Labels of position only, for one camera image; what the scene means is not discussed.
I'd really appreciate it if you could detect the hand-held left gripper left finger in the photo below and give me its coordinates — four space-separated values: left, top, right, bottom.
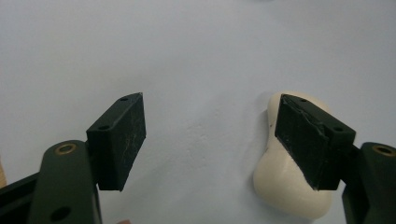
27 91 148 224

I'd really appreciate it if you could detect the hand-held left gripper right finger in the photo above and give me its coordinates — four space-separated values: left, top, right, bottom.
274 93 396 224

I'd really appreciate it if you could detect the cream white pear-shaped object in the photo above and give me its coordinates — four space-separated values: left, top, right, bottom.
252 91 332 220

